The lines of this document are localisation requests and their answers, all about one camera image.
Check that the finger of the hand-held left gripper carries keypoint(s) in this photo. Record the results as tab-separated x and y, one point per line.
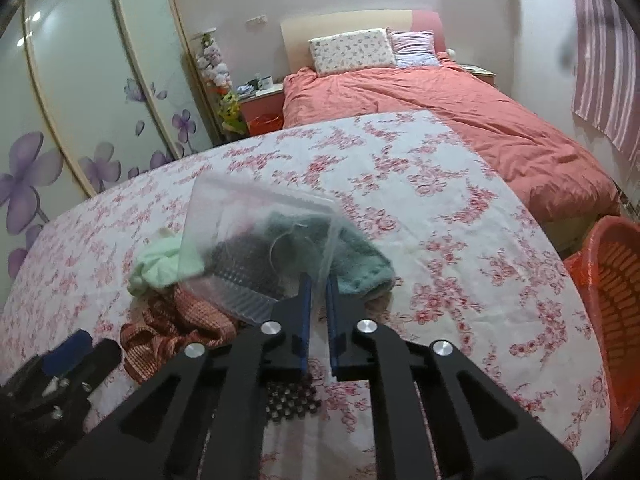
72	350
107	357

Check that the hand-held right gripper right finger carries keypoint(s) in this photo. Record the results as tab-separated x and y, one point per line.
334	325

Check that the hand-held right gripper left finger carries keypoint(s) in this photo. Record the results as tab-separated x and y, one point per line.
303	320

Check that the teal knit cloth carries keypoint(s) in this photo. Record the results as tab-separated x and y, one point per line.
360	265

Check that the red checked cloth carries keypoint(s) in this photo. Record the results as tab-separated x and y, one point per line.
165	325

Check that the light green cloth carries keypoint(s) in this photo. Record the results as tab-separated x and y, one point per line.
155	265

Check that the clear plastic bag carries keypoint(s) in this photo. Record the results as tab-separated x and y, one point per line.
235	215

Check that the orange laundry basket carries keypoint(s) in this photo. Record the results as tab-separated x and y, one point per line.
615	310

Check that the pink floral tablecloth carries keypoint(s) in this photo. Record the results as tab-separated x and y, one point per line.
425	260

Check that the orange plastic bag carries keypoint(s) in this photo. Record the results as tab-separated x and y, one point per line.
265	122

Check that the pink nightstand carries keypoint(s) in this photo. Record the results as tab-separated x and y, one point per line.
477	72
262	102

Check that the yellow green plush toy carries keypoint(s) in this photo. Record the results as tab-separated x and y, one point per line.
231	110

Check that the bed with salmon duvet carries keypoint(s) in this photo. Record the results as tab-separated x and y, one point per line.
475	125

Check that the wardrobe with purple flower doors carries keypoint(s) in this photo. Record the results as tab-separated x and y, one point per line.
75	85

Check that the white floral pillow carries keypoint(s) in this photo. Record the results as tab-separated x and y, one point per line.
350	52

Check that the pink striped pillow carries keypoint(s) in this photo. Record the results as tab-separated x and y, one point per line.
415	49

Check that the cream and pink headboard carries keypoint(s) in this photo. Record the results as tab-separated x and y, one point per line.
350	22

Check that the pink satin curtain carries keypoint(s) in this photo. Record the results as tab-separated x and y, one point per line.
610	60

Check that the white wall socket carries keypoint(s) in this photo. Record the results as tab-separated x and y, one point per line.
255	21

